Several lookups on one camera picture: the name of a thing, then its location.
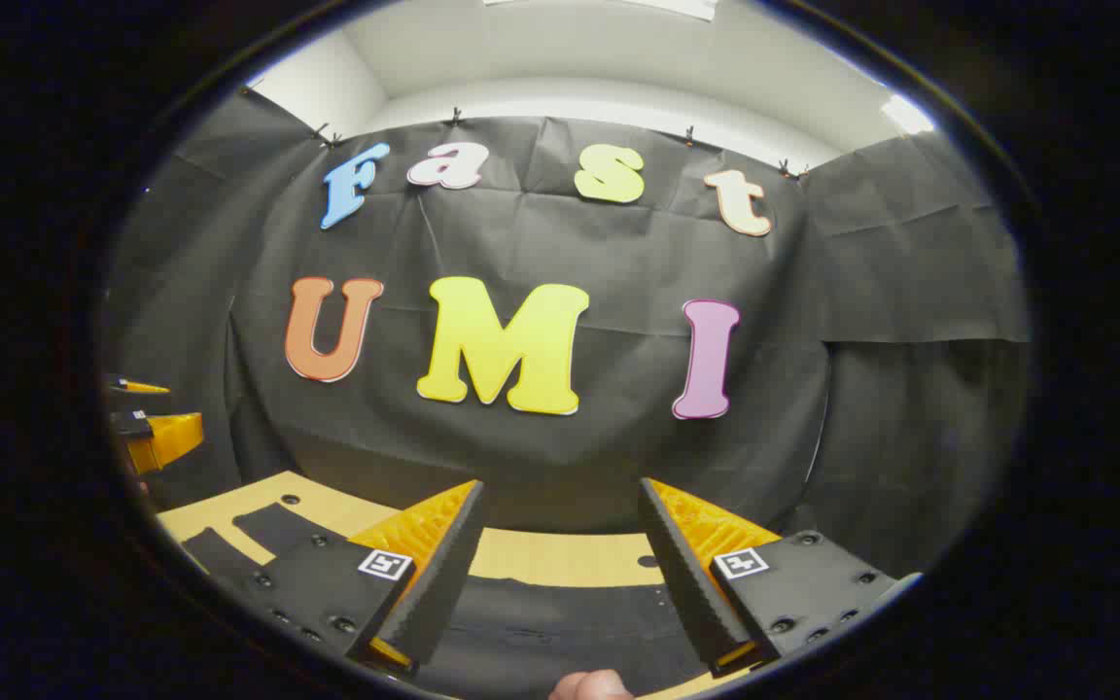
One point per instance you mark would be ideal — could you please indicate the dark grey jeans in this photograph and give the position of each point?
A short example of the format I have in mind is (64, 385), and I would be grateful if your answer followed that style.
(560, 632)

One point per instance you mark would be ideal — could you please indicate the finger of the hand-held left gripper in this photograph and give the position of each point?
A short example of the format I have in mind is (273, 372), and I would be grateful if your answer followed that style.
(140, 387)
(171, 437)

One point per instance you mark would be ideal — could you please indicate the ceiling light panel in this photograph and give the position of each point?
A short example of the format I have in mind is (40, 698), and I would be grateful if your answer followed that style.
(907, 114)

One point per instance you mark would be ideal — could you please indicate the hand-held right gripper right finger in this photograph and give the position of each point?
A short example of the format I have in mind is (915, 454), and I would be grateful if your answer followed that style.
(682, 574)

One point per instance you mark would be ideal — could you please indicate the black backdrop cloth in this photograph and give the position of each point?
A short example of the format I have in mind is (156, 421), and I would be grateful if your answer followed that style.
(570, 243)

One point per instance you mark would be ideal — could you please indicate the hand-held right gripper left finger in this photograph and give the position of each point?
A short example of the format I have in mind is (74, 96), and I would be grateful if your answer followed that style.
(443, 574)

